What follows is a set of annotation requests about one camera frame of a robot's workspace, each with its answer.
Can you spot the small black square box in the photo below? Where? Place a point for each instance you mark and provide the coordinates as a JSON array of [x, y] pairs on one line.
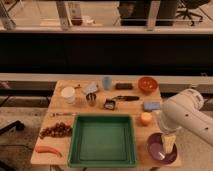
[[110, 104]]

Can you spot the white paper cup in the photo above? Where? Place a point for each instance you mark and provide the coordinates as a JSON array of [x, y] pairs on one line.
[[68, 93]]

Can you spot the red bowl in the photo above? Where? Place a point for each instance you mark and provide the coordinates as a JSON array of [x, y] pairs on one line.
[[147, 84]]

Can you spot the blue plastic cup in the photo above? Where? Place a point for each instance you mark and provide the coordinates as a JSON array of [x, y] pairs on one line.
[[106, 82]]

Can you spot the red jar in background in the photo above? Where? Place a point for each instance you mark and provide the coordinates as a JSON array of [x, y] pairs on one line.
[[75, 10]]

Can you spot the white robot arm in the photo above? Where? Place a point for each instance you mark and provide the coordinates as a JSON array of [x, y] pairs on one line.
[[183, 111]]

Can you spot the orange carrot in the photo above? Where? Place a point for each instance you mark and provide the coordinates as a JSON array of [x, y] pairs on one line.
[[47, 149]]

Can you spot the purple bowl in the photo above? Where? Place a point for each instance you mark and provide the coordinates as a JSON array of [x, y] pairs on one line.
[[156, 150]]

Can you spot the green plastic tray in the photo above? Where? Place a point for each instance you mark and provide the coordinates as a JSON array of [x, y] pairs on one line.
[[102, 141]]

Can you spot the dark brown rectangular block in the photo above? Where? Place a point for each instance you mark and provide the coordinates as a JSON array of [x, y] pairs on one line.
[[123, 86]]

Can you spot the orange apple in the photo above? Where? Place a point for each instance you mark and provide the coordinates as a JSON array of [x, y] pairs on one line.
[[146, 118]]

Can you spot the bunch of red grapes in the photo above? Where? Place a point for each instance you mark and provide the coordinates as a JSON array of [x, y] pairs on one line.
[[57, 130]]

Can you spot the blue sponge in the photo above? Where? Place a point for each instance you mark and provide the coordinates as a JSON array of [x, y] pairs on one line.
[[150, 106]]

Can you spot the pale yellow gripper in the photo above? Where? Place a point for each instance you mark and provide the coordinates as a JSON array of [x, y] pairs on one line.
[[168, 141]]

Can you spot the black office chair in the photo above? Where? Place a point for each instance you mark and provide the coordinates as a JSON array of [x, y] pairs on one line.
[[188, 7]]

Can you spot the metal spoon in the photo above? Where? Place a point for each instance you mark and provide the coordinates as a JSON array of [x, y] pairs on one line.
[[62, 114]]

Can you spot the small metal cup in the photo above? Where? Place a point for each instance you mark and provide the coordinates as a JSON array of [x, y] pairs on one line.
[[91, 99]]

